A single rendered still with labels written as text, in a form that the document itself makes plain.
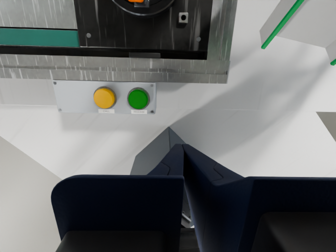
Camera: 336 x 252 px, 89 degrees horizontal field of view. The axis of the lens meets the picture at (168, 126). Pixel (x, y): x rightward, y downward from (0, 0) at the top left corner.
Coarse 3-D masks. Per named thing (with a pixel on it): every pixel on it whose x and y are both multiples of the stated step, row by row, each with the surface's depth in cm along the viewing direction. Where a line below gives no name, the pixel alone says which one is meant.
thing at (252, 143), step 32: (0, 128) 48; (32, 128) 48; (64, 128) 49; (96, 128) 49; (128, 128) 49; (160, 128) 49; (192, 128) 49; (224, 128) 50; (256, 128) 50; (288, 128) 50; (320, 128) 50; (64, 160) 52; (96, 160) 52; (128, 160) 52; (224, 160) 53; (256, 160) 53; (288, 160) 54; (320, 160) 54
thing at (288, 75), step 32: (256, 0) 39; (256, 32) 41; (256, 64) 44; (288, 64) 44; (320, 64) 44; (0, 96) 45; (32, 96) 45; (160, 96) 46; (192, 96) 46; (224, 96) 46; (256, 96) 46; (288, 96) 47; (320, 96) 47
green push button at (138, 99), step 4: (132, 92) 34; (136, 92) 34; (140, 92) 34; (144, 92) 35; (128, 96) 35; (132, 96) 35; (136, 96) 35; (140, 96) 35; (144, 96) 35; (128, 100) 35; (132, 100) 35; (136, 100) 35; (140, 100) 35; (144, 100) 35; (132, 104) 35; (136, 104) 35; (140, 104) 35; (144, 104) 35; (136, 108) 36; (140, 108) 36
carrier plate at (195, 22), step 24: (96, 0) 29; (192, 0) 29; (96, 24) 30; (120, 24) 30; (144, 24) 31; (168, 24) 31; (192, 24) 31; (120, 48) 32; (144, 48) 32; (168, 48) 32; (192, 48) 32
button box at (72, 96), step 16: (64, 80) 34; (80, 80) 35; (96, 80) 35; (64, 96) 36; (80, 96) 36; (80, 112) 37; (96, 112) 37; (112, 112) 37; (128, 112) 37; (144, 112) 37
